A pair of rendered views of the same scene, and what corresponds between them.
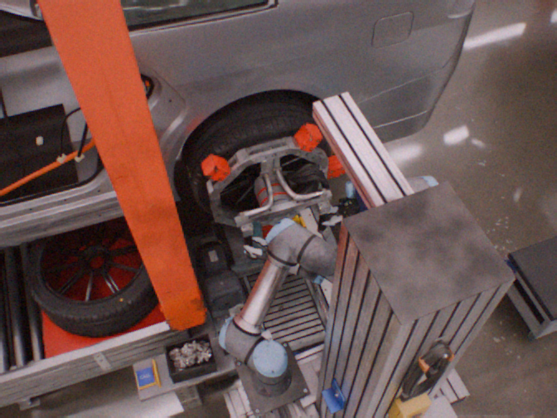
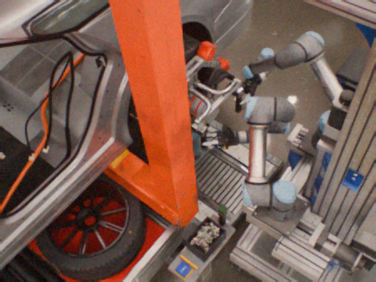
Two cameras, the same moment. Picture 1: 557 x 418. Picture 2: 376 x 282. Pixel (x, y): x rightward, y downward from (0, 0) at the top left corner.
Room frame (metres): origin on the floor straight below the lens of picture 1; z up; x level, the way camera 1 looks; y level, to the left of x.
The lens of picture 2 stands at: (0.00, 0.93, 3.19)
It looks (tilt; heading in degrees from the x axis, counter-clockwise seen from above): 57 degrees down; 332
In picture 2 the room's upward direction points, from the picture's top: 6 degrees counter-clockwise
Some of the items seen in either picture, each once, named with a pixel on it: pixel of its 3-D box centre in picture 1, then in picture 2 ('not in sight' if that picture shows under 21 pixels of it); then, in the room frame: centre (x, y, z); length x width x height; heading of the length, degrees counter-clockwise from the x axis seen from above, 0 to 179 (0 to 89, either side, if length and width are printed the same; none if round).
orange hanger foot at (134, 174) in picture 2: not in sight; (134, 169); (1.45, 0.53, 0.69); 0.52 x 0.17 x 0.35; 18
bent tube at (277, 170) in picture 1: (299, 177); (216, 79); (1.50, -0.09, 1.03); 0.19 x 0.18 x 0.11; 18
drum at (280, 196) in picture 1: (273, 198); (199, 105); (1.52, 0.02, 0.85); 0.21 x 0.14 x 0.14; 18
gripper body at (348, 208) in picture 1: (352, 206); (251, 84); (1.46, -0.33, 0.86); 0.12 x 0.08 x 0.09; 109
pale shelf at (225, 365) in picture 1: (184, 366); (201, 248); (0.91, 0.43, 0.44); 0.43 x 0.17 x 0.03; 108
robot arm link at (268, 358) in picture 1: (268, 360); (282, 194); (0.73, 0.04, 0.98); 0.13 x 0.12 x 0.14; 53
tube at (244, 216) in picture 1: (254, 190); (194, 101); (1.44, 0.10, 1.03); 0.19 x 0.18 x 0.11; 18
